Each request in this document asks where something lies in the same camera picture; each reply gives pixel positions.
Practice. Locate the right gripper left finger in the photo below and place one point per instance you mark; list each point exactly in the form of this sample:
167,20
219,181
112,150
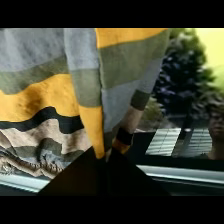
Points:
83,180

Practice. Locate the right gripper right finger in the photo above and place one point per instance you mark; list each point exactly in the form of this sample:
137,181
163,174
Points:
130,180

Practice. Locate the yellow grey striped shirt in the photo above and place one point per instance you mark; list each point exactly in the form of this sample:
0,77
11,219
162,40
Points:
50,93

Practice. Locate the silver frame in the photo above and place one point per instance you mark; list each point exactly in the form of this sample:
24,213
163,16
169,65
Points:
186,173

